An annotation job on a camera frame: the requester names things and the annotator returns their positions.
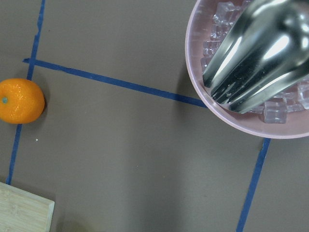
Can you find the orange fruit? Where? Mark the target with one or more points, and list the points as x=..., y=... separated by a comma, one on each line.
x=21, y=101

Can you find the metal scoop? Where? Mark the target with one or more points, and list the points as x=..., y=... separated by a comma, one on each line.
x=265, y=52

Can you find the wooden cutting board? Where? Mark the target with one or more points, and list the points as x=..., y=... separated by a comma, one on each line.
x=22, y=211

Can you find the pink bowl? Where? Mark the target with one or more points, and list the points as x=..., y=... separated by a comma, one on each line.
x=198, y=31

